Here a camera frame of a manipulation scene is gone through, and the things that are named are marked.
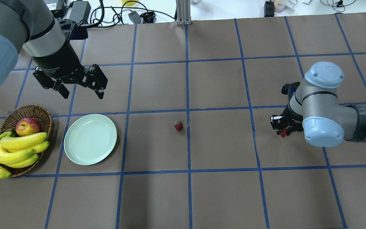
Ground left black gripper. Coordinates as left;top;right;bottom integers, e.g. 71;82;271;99
31;45;108;100

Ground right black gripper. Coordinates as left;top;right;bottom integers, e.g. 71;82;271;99
270;106;303;132

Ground red strawberry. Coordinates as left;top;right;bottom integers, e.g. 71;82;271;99
174;121;183;132
279;129;288;138

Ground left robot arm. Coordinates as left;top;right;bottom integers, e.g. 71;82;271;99
0;0;108;99

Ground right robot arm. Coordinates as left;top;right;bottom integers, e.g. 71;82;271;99
270;61;366;148

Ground light green plate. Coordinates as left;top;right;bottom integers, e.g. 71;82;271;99
64;114;118;166

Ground red apple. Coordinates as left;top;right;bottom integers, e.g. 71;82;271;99
15;117;42;136

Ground black power adapter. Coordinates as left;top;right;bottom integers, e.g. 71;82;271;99
65;0;91;24

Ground wicker basket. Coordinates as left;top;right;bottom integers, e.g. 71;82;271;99
0;105;53;177

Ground yellow banana bunch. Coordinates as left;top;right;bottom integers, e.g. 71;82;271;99
0;132;50;179

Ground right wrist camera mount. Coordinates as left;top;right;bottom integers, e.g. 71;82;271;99
281;82;301;97

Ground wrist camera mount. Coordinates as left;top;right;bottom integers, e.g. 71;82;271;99
281;82;301;97
56;19;88;41

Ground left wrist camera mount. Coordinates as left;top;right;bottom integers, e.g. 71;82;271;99
56;19;88;41

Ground black cables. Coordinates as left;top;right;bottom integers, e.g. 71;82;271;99
89;0;175;28

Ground aluminium frame post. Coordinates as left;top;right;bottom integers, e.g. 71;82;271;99
176;0;192;25

